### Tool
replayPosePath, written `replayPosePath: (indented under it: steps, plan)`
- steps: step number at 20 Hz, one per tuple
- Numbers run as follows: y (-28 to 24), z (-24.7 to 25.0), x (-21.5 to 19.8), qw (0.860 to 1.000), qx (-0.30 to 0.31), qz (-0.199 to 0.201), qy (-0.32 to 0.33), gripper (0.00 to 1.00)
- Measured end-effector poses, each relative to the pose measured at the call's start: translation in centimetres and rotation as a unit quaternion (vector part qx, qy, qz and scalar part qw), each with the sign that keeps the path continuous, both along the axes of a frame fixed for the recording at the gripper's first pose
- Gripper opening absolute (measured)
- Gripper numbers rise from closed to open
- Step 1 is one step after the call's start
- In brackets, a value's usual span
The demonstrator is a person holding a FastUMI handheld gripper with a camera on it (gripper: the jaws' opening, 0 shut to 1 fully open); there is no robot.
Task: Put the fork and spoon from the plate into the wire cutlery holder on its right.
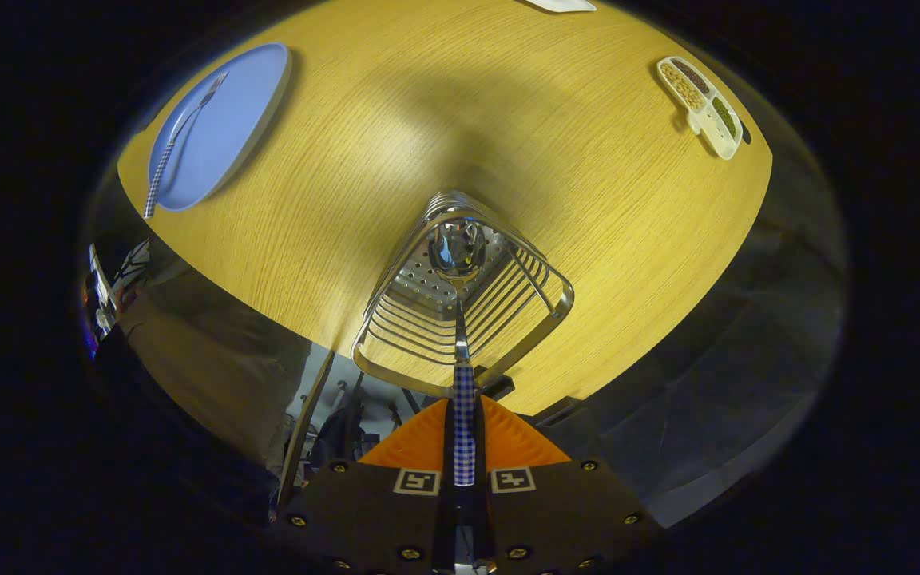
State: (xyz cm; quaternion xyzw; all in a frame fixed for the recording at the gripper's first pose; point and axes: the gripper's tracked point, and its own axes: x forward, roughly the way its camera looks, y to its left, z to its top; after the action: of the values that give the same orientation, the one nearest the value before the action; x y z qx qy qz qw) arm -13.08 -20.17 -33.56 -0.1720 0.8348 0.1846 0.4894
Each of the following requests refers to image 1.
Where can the blue round plate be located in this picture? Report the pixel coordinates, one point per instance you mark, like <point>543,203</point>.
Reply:
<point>228,136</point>

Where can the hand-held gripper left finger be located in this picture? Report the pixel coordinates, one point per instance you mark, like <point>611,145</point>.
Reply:
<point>364,519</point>

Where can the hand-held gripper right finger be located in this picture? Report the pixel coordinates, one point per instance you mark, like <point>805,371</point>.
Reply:
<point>556,519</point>

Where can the metal table leg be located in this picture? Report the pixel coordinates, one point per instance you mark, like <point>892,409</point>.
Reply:
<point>304,435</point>

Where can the white square coaster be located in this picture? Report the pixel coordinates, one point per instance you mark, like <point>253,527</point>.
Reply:
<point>564,5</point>

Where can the white divided snack dish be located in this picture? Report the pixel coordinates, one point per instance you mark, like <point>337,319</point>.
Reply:
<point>707,112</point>

